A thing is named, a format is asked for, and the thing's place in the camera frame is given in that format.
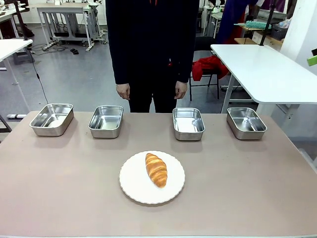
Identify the black table frame strut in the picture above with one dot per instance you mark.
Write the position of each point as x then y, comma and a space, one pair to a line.
5, 124

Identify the black chair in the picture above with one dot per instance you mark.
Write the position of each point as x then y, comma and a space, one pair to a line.
205, 44

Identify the white background workstation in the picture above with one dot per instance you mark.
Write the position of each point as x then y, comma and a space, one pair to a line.
213, 15

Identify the rectangular stainless steel tray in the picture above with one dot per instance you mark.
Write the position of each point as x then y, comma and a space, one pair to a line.
188, 126
246, 126
106, 125
52, 122

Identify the white power strip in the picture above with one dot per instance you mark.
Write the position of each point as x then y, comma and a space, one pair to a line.
48, 45

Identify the large white side table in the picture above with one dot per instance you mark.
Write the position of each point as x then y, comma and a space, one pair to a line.
267, 72

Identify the wooden shelf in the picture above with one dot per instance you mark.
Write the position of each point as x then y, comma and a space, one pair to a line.
247, 41

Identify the golden brown croissant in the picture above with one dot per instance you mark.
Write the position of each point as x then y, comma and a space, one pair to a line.
156, 169

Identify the person's right hand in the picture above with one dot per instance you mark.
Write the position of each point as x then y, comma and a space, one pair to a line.
123, 91

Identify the grey table foot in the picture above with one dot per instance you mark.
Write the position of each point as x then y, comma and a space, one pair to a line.
16, 116

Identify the person's left forearm black sleeve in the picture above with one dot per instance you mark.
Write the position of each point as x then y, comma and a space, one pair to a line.
185, 62

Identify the person's right forearm black sleeve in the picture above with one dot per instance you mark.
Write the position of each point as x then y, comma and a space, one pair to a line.
119, 62

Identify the white background desk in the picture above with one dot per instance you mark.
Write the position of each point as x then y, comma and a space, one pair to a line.
67, 10

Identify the black camera stand pole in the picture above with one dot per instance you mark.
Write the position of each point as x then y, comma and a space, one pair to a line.
266, 22

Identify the small black floor object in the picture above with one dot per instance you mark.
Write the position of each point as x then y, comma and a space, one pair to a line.
73, 51

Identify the white scalloped plate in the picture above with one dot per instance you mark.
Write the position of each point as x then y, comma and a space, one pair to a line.
138, 181

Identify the grey storage basket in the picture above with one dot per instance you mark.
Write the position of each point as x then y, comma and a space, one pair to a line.
280, 29

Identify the small white side table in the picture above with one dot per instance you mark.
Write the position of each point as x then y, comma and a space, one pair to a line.
12, 48

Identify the teal bristled item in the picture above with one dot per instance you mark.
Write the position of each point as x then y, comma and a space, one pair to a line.
257, 24

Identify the background person purple top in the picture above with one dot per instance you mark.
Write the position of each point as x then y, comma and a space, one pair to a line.
272, 5

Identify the background person blue red clothes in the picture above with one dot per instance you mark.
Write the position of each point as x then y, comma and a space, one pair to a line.
232, 17

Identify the red cloth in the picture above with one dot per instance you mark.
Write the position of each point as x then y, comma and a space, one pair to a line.
210, 65

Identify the person in black clothing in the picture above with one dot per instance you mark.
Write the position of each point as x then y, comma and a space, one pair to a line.
151, 49

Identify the red zipper pull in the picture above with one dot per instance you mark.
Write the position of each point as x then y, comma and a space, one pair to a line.
169, 64

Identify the person's left hand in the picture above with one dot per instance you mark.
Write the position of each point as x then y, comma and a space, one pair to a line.
180, 90

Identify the grey metal frame rail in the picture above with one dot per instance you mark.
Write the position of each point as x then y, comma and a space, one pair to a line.
308, 158

